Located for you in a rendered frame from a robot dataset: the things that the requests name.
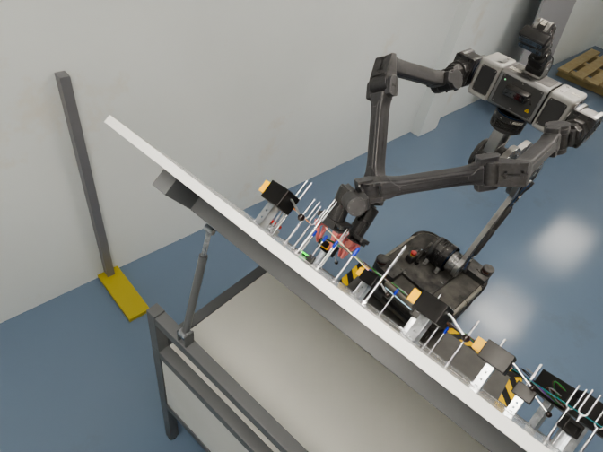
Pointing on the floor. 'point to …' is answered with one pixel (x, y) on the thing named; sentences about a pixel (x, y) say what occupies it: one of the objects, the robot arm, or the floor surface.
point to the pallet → (585, 71)
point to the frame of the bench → (205, 382)
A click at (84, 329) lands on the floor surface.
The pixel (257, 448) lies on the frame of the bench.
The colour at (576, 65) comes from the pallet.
